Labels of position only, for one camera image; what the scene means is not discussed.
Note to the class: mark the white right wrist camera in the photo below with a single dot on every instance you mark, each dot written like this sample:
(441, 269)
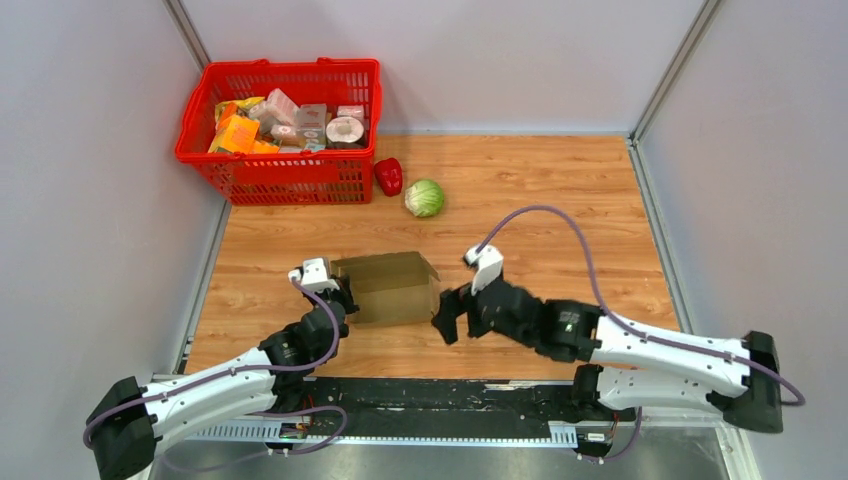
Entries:
(487, 264)

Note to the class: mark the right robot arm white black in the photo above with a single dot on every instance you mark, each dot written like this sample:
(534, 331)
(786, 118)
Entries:
(625, 364)

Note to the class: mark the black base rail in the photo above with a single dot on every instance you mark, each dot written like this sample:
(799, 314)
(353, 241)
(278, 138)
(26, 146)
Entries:
(439, 412)

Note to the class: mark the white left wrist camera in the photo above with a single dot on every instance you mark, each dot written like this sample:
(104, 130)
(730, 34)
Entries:
(314, 275)

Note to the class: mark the pink white carton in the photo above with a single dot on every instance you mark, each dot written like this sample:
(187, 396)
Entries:
(276, 109)

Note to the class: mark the brown cardboard box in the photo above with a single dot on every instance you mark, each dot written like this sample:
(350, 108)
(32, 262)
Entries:
(391, 289)

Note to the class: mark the red bell pepper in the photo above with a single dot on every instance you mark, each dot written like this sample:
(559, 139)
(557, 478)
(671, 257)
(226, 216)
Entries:
(389, 176)

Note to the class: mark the yellow snack packet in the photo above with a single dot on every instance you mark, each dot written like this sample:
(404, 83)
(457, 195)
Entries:
(241, 107)

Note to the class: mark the beige small box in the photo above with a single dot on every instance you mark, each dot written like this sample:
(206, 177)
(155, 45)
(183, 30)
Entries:
(311, 121)

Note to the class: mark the red plastic shopping basket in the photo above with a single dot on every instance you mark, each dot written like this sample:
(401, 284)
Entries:
(330, 176)

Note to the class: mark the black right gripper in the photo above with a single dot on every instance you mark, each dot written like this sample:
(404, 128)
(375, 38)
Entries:
(454, 302)

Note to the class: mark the orange snack box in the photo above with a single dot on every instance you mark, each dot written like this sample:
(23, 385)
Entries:
(234, 134)

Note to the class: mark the white tape roll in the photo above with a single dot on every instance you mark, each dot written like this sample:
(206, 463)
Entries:
(345, 132)

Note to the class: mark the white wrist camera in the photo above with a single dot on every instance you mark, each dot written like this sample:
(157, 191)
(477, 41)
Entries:
(314, 275)
(487, 264)

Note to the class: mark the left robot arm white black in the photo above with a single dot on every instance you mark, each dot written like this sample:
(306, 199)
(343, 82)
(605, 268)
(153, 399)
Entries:
(135, 424)

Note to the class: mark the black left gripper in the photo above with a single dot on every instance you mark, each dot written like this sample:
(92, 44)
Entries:
(344, 293)

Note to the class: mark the green cabbage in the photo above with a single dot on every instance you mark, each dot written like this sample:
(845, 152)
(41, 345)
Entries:
(424, 198)

